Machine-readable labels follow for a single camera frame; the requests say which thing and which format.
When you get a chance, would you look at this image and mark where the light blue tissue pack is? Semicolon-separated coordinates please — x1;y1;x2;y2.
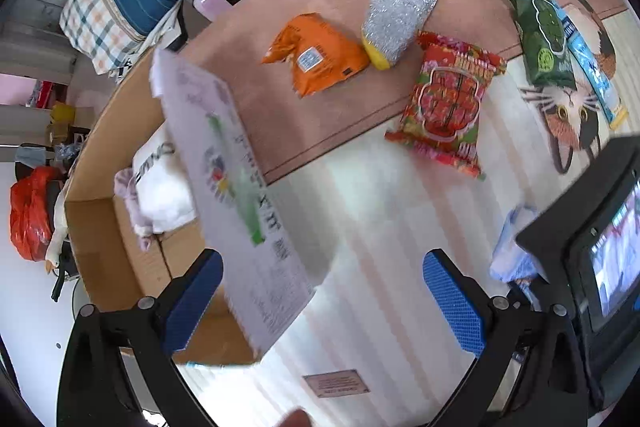
489;204;547;283

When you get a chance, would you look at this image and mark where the white soft pillow pack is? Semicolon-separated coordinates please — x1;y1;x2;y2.
132;122;198;234

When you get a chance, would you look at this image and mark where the purple fluffy cloth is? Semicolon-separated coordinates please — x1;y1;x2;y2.
114;167;153;251

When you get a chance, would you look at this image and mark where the silver yellow scrubbing sponge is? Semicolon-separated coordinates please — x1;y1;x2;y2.
361;0;438;70

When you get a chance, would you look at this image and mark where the white goose plush toy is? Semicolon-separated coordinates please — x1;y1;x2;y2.
44;185;68;273

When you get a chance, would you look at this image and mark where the open cardboard box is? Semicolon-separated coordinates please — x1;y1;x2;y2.
63;48;331;367

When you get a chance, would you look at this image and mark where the orange plastic bag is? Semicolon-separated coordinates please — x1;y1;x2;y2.
10;166;62;262

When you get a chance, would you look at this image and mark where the blue tube packet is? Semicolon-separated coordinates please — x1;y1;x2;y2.
551;0;628;130

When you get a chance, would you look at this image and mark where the red floral snack packet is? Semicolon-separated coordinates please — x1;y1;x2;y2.
385;31;506;179

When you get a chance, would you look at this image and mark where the green snack packet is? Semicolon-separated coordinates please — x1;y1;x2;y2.
508;0;576;89

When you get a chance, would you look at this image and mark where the yellow bag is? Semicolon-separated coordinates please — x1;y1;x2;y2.
50;102;76;126

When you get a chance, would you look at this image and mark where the orange snack packet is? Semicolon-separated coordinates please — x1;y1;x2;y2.
262;13;370;98

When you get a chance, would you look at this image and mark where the plaid blue quilt bag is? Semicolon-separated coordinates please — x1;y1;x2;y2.
58;0;179;75

